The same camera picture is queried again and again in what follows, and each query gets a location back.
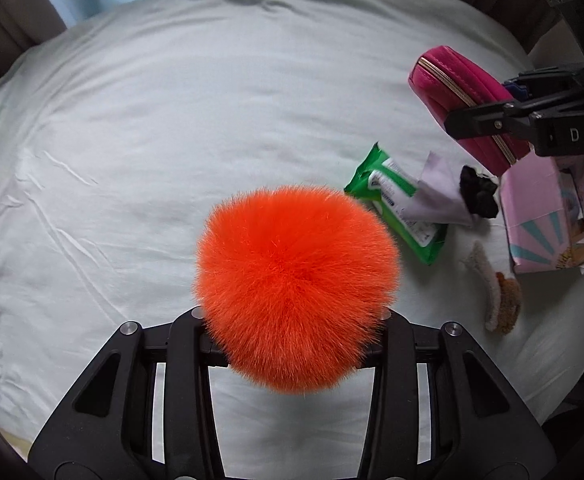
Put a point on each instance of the pink printed paper box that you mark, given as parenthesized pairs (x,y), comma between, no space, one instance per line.
(527,195)

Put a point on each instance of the orange fluffy pom-pom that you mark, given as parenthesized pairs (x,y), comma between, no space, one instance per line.
(297,287)

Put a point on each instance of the black scrunchie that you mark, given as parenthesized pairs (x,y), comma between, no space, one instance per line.
(479,195)

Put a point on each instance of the lilac paper tissue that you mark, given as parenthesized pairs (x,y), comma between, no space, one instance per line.
(439,195)

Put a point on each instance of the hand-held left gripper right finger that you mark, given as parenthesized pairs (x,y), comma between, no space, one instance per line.
(398,341)

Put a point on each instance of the green wet wipes packet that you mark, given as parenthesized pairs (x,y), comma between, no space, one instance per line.
(367,175)

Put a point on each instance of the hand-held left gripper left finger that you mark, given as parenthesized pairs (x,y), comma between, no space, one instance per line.
(185,341)

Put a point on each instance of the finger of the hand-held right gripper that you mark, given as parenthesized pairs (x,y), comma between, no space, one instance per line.
(492,122)
(552,85)

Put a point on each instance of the beige fluffy hair claw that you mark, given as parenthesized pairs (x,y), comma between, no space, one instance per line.
(492,305)

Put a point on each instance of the white bed sheet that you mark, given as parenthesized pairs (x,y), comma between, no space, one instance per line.
(171,110)

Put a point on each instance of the brown fluffy hair clip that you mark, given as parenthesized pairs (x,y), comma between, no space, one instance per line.
(510,300)

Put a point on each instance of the pink zip pouch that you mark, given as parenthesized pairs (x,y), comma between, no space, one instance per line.
(437,80)

